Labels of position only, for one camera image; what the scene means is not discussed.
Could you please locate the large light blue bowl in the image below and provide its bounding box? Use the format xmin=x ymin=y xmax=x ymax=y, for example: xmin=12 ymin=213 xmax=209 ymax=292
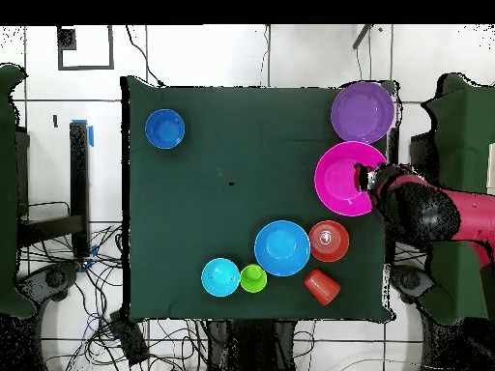
xmin=253 ymin=219 xmax=312 ymax=278

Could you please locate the orange plastic bowl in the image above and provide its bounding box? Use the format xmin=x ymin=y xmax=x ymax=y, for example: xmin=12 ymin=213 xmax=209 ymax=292
xmin=307 ymin=220 xmax=350 ymax=264

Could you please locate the large pink plastic bowl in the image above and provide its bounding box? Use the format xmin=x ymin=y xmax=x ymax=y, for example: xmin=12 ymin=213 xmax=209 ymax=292
xmin=313 ymin=141 xmax=389 ymax=217

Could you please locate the orange plastic cup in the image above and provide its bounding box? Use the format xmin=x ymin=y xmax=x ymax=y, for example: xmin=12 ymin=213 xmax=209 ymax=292
xmin=304 ymin=269 xmax=342 ymax=307

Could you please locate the large purple plastic bowl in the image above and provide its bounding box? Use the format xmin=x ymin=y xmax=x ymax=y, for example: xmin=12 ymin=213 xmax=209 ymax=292
xmin=330 ymin=81 xmax=396 ymax=145

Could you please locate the white box stack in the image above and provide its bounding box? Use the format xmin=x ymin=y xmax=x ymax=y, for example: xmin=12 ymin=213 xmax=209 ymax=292
xmin=485 ymin=142 xmax=495 ymax=196

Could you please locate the dark green tablecloth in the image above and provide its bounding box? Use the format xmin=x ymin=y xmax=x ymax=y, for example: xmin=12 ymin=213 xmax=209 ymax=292
xmin=121 ymin=74 xmax=395 ymax=324

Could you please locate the green plastic cup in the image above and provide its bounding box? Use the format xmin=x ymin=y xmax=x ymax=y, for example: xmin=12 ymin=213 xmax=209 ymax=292
xmin=240 ymin=264 xmax=269 ymax=294

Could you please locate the small cyan ribbed bowl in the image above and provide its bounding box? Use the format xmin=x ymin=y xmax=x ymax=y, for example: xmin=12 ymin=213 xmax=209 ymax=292
xmin=200 ymin=257 xmax=242 ymax=298

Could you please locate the small dark blue bowl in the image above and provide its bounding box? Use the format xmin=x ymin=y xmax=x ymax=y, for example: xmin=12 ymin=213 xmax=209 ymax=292
xmin=144 ymin=108 xmax=187 ymax=151

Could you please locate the black metal stand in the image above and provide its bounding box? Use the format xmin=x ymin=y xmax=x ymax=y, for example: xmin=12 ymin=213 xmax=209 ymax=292
xmin=16 ymin=121 xmax=92 ymax=258

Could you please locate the green cloth side table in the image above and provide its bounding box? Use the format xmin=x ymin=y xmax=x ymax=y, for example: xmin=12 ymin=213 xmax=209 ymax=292
xmin=0 ymin=63 xmax=38 ymax=320
xmin=419 ymin=72 xmax=495 ymax=326

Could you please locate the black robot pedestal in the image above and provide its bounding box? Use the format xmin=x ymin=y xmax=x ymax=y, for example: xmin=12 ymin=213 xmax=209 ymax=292
xmin=206 ymin=319 xmax=297 ymax=371

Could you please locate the tangle of black cables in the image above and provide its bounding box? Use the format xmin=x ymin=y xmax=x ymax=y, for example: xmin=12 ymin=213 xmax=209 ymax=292
xmin=18 ymin=223 xmax=210 ymax=371

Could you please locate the thin black floor cable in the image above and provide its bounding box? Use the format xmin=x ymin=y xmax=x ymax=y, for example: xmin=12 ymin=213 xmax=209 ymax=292
xmin=125 ymin=25 xmax=163 ymax=87

